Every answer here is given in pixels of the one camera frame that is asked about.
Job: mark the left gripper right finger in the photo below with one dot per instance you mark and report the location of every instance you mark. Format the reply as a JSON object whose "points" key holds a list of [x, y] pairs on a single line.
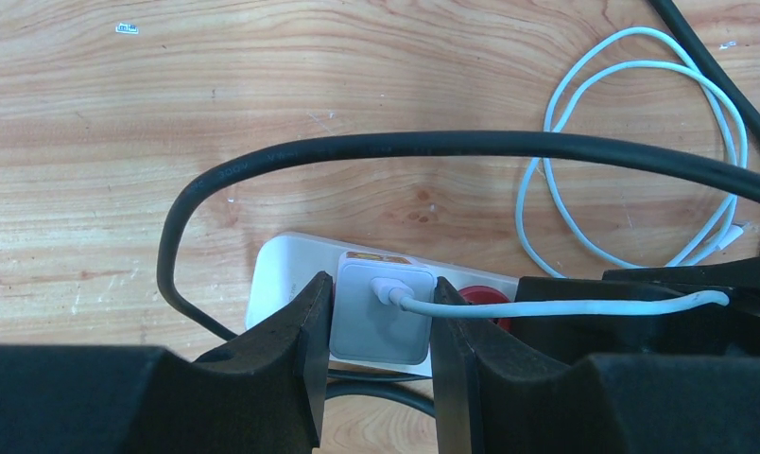
{"points": [[682, 383]]}

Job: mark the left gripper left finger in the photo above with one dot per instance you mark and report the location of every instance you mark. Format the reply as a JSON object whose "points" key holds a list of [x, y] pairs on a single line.
{"points": [[262, 392]]}

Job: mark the white square USB charger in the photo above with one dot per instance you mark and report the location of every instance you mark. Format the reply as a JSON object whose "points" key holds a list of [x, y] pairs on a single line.
{"points": [[366, 326]]}

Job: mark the white power strip red sockets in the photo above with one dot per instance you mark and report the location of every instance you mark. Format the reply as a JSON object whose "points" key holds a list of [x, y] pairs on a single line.
{"points": [[286, 263]]}

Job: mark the black power adapter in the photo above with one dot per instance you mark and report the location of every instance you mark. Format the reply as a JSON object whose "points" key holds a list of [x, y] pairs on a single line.
{"points": [[637, 313]]}

